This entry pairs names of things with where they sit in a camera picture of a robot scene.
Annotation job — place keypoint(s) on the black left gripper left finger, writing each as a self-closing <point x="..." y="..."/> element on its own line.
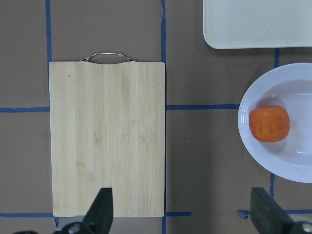
<point x="99" y="217"/>

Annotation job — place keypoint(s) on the bamboo cutting board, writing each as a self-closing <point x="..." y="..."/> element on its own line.
<point x="107" y="124"/>

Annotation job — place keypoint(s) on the white ribbed plate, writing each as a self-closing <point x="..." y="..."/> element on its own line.
<point x="289" y="86"/>

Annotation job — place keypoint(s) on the cream bear tray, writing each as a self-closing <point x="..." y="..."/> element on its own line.
<point x="246" y="24"/>

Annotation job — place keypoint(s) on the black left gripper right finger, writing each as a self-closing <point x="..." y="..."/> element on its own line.
<point x="266" y="215"/>

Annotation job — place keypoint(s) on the orange fruit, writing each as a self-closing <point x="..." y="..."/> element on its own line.
<point x="269" y="123"/>

